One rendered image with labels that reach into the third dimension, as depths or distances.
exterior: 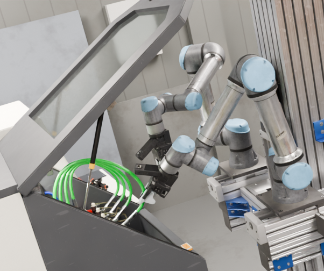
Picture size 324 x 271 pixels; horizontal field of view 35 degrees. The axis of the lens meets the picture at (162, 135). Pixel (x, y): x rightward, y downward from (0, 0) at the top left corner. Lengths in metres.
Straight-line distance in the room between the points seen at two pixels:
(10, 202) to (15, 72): 2.58
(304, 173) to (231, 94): 0.41
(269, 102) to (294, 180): 0.31
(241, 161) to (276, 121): 0.70
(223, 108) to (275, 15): 0.46
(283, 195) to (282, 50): 0.60
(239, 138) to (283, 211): 0.57
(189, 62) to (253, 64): 0.72
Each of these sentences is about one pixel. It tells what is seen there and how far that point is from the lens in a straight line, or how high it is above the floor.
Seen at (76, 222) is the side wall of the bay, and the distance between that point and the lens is 1.80.
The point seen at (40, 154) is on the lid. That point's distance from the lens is 1.77.
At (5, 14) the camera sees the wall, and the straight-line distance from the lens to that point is 4.38.
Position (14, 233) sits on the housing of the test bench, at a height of 1.34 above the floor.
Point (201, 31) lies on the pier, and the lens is 4.51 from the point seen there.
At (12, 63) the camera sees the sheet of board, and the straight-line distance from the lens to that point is 4.23.
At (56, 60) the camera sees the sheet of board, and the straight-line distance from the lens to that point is 4.22.
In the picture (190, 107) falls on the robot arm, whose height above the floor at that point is 1.48.
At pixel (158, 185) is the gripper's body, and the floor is 1.27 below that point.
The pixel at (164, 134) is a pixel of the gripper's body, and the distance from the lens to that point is 2.19.
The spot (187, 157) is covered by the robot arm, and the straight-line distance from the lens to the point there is 1.90.
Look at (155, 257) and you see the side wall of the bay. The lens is 1.95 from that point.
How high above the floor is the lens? 2.00
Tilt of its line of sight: 16 degrees down
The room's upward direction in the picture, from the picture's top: 14 degrees counter-clockwise
